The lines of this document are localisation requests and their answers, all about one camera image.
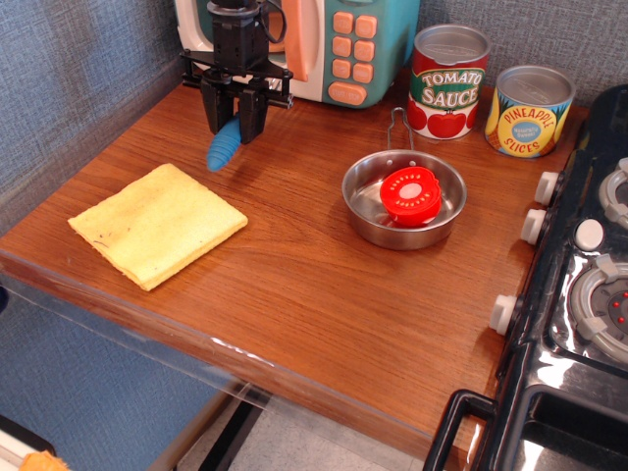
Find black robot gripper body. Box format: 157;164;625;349
182;9;293;109

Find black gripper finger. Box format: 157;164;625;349
200;78;234;134
238;89;268;144

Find blue handled metal fork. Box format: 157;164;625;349
206;113;241;173

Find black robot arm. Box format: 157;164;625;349
182;1;293;144

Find teal toy microwave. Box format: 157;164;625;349
174;0;422;110

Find yellow folded cloth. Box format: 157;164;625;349
68;164;248;291

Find small steel pan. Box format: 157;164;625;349
340;107;468;251

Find red plastic tomato slice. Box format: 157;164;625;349
380;166;442;228

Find tomato sauce can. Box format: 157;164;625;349
406;24;492;140

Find pineapple slices can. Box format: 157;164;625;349
485;65;576;159

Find white stove knob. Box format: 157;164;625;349
490;294;517;336
534;172;559;206
520;209;547;245

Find orange object at corner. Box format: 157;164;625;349
19;450;70;471

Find black toy stove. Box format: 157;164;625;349
425;85;627;470

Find black cable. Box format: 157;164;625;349
257;0;289;45

